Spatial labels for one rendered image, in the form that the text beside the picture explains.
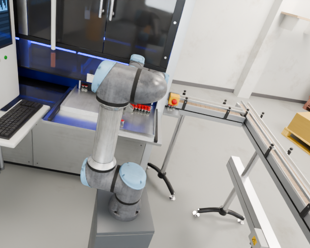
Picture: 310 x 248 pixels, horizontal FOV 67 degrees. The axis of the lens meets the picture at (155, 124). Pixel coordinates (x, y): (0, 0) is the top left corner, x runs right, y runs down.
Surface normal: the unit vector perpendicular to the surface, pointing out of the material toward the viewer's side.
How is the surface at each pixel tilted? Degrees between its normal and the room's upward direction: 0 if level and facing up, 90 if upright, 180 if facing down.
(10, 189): 0
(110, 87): 87
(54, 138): 90
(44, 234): 0
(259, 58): 90
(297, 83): 90
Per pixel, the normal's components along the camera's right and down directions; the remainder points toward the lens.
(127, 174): 0.36, -0.79
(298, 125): -0.87, 0.06
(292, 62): 0.18, 0.56
